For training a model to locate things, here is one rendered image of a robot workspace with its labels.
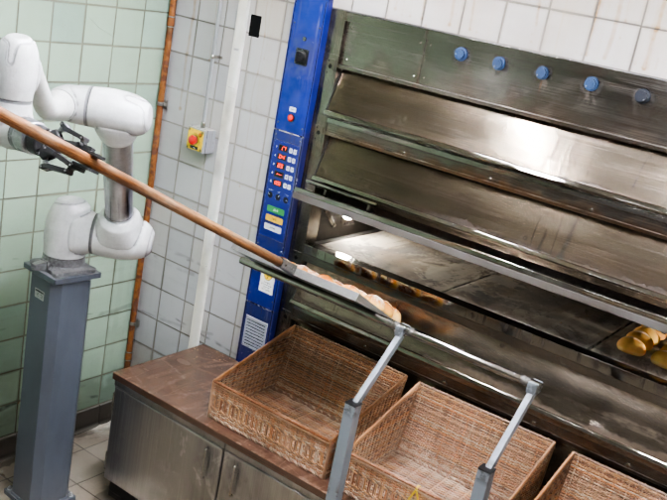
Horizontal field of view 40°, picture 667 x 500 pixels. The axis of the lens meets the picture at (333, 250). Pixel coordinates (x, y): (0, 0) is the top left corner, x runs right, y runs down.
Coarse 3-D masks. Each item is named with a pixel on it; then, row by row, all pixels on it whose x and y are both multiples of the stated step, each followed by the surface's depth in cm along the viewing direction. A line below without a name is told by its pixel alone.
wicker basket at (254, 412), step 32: (256, 352) 352; (288, 352) 370; (320, 352) 362; (352, 352) 354; (224, 384) 342; (256, 384) 360; (288, 384) 368; (320, 384) 360; (352, 384) 353; (384, 384) 346; (224, 416) 335; (256, 416) 326; (288, 416) 350; (320, 416) 355; (288, 448) 319; (320, 448) 311
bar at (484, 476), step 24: (312, 288) 319; (360, 312) 308; (432, 336) 294; (384, 360) 296; (480, 360) 284; (528, 384) 275; (360, 408) 290; (336, 456) 294; (336, 480) 295; (480, 480) 264
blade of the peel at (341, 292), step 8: (232, 248) 321; (240, 248) 319; (248, 256) 317; (256, 256) 315; (264, 264) 325; (272, 264) 311; (296, 272) 306; (304, 272) 304; (304, 280) 308; (312, 280) 302; (320, 280) 300; (320, 288) 314; (328, 288) 298; (336, 288) 297; (344, 288) 295; (344, 296) 294; (352, 296) 293; (360, 296) 294; (360, 304) 295; (368, 304) 300
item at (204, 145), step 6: (192, 126) 384; (198, 126) 386; (192, 132) 383; (198, 132) 381; (204, 132) 380; (210, 132) 382; (198, 138) 382; (204, 138) 380; (210, 138) 383; (198, 144) 382; (204, 144) 382; (210, 144) 385; (198, 150) 383; (204, 150) 383; (210, 150) 386
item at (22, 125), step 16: (0, 112) 196; (16, 128) 201; (32, 128) 203; (48, 144) 209; (64, 144) 212; (80, 160) 218; (96, 160) 222; (112, 176) 227; (128, 176) 232; (144, 192) 238; (160, 192) 244; (176, 208) 249; (208, 224) 262; (240, 240) 277; (272, 256) 293
